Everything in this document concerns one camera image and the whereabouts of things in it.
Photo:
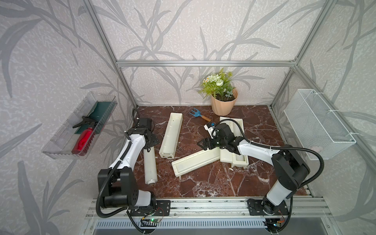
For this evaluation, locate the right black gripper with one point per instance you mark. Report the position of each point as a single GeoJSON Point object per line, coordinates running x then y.
{"type": "Point", "coordinates": [204, 141]}

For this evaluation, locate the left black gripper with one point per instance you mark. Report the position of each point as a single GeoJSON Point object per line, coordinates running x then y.
{"type": "Point", "coordinates": [154, 140]}

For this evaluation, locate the plastic wrap roll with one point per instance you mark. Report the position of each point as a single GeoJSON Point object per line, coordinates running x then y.
{"type": "Point", "coordinates": [151, 176]}

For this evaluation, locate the dispenser detached lid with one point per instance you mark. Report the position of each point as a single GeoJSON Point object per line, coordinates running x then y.
{"type": "Point", "coordinates": [195, 161]}

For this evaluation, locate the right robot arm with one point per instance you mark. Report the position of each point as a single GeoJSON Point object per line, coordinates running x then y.
{"type": "Point", "coordinates": [290, 168]}

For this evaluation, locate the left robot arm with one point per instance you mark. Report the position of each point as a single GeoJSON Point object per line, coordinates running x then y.
{"type": "Point", "coordinates": [118, 188]}

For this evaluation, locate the blue garden hand rake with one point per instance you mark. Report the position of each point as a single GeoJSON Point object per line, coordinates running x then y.
{"type": "Point", "coordinates": [196, 113]}

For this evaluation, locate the potted green plant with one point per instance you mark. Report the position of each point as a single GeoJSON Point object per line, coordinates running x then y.
{"type": "Point", "coordinates": [219, 88]}

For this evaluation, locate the red spray bottle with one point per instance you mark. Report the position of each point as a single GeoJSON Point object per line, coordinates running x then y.
{"type": "Point", "coordinates": [83, 143]}

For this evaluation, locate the clear plastic wall tray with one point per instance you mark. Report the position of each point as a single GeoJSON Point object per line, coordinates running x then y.
{"type": "Point", "coordinates": [78, 134]}

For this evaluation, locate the white wire mesh basket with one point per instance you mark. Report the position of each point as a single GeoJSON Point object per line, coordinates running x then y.
{"type": "Point", "coordinates": [316, 125]}

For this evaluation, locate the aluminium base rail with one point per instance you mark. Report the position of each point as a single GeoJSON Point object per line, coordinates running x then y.
{"type": "Point", "coordinates": [236, 207]}

